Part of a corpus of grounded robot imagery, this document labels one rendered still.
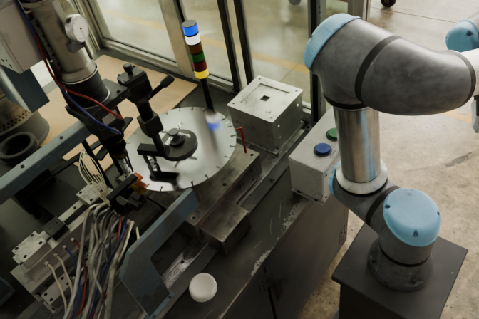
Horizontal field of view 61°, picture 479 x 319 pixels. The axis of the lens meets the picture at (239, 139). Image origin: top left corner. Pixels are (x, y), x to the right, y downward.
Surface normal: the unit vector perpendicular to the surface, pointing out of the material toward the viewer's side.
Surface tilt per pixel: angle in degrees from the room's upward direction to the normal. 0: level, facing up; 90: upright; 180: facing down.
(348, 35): 21
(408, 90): 70
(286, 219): 0
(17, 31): 90
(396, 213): 8
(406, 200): 8
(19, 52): 90
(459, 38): 90
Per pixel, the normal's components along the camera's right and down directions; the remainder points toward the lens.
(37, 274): 0.79, 0.34
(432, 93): 0.09, 0.45
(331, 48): -0.74, -0.04
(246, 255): -0.14, -0.71
